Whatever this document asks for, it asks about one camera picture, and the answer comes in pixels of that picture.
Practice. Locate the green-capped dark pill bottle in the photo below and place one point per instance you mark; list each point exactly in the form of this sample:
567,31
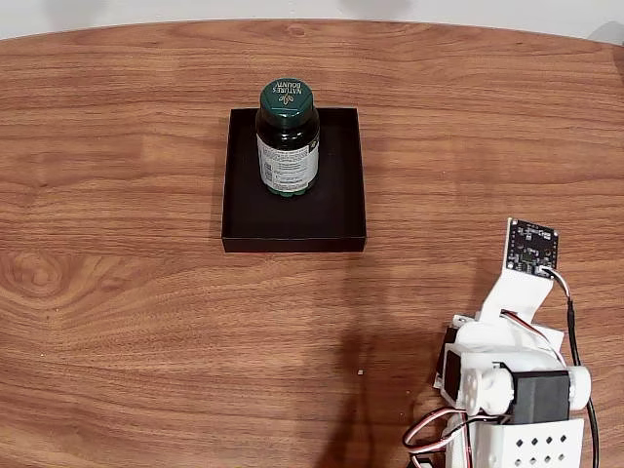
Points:
287,156

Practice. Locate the camera circuit board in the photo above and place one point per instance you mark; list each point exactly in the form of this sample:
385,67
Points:
532,248

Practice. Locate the shallow black box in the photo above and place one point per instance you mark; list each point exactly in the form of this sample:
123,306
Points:
336,214

